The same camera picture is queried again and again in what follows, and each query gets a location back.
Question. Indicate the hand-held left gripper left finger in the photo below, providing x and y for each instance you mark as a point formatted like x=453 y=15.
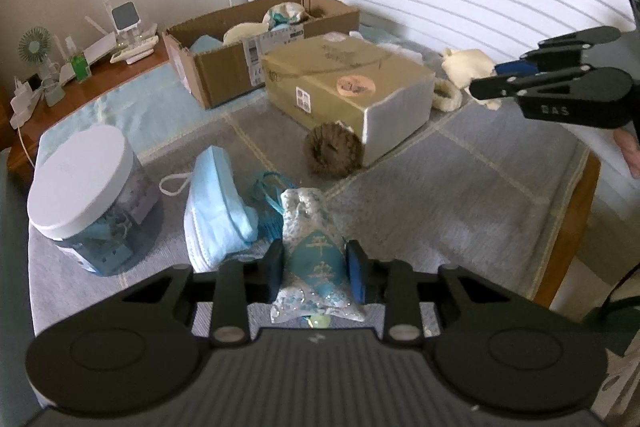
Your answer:
x=275 y=272

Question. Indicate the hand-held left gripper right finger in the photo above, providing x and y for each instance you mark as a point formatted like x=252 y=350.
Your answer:
x=356 y=274

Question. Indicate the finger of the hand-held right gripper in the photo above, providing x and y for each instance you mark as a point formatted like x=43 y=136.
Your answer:
x=517 y=68
x=575 y=84

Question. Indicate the blue white patterned sachet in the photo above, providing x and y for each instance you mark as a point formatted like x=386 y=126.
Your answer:
x=312 y=257

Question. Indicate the cream plush toy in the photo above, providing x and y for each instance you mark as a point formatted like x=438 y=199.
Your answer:
x=465 y=67

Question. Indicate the cream fluffy scrunchie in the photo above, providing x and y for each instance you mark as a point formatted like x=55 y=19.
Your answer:
x=447 y=97

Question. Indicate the brown pine cone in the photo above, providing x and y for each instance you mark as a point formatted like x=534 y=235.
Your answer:
x=332 y=152

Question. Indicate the brown cardboard box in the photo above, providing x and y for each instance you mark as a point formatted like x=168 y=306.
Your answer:
x=225 y=72

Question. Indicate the pale yellow cloth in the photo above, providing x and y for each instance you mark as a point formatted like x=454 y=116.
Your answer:
x=245 y=34

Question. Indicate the person's right hand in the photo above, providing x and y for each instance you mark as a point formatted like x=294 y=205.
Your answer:
x=631 y=152

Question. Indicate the grey checked blanket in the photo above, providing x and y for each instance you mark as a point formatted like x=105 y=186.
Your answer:
x=450 y=187

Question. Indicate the gold paper gift box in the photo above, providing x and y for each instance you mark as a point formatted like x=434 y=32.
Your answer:
x=340 y=67

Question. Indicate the clear jar with white lid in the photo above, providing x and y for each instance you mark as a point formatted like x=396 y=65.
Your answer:
x=80 y=177

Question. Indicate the wooden nightstand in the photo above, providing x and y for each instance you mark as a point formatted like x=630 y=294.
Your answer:
x=115 y=79

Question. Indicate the teal bed sheet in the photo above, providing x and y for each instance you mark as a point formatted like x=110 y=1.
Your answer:
x=12 y=257

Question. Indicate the green bottle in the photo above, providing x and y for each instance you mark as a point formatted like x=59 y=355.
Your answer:
x=80 y=67

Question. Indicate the white router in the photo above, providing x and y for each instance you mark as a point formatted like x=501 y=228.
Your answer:
x=100 y=47

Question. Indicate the white phone stand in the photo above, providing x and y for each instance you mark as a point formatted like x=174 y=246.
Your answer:
x=122 y=17

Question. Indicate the white power strip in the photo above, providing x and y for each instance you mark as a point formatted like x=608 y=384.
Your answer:
x=22 y=104

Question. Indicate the green desk fan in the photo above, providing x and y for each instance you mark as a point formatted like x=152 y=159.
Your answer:
x=36 y=44

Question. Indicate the wooden bed rail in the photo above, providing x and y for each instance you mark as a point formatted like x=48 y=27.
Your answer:
x=570 y=227

